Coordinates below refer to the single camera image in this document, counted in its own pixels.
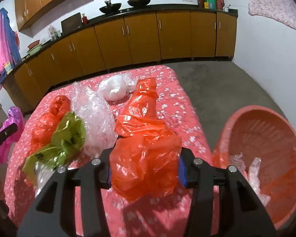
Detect dark cutting board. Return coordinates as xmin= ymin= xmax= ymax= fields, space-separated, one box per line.
xmin=61 ymin=12 xmax=82 ymax=35

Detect olive paw print bag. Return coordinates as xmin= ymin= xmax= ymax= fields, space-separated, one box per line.
xmin=22 ymin=111 xmax=86 ymax=186

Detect lower wooden cabinets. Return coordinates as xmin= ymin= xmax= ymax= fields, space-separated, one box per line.
xmin=2 ymin=10 xmax=237 ymax=113

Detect red bottle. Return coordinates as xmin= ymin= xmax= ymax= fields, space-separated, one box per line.
xmin=82 ymin=13 xmax=89 ymax=25

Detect orange plastic bag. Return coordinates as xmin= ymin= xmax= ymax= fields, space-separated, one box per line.
xmin=110 ymin=78 xmax=182 ymax=202
xmin=27 ymin=95 xmax=71 ymax=156

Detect white plastic bag long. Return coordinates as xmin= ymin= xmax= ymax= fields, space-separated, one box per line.
xmin=97 ymin=73 xmax=137 ymax=102

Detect glass jar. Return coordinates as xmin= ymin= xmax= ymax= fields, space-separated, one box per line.
xmin=49 ymin=25 xmax=61 ymax=41

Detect orange plastic bag back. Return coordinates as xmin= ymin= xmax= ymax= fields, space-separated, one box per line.
xmin=27 ymin=95 xmax=71 ymax=156

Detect black wok left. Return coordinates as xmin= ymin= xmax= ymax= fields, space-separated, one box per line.
xmin=99 ymin=0 xmax=122 ymax=15

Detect stacked basins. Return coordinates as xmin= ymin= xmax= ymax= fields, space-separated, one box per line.
xmin=27 ymin=40 xmax=42 ymax=56

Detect black wok with lid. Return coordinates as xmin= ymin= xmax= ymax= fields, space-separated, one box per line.
xmin=128 ymin=0 xmax=151 ymax=8

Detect red plastic basket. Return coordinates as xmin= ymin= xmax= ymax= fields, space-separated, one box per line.
xmin=213 ymin=105 xmax=296 ymax=229

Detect magenta plastic bag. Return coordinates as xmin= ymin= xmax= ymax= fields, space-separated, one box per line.
xmin=0 ymin=106 xmax=25 ymax=164

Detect large bubble wrap sheet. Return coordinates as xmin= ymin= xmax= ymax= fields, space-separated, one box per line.
xmin=229 ymin=153 xmax=271 ymax=207

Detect orange plastic bag front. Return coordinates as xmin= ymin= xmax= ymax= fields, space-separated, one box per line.
xmin=110 ymin=78 xmax=182 ymax=202

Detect magenta blue hanging cloth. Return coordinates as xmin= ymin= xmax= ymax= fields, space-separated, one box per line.
xmin=0 ymin=8 xmax=21 ymax=79

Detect red floral tablecloth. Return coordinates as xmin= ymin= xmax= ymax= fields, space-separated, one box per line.
xmin=4 ymin=66 xmax=212 ymax=236

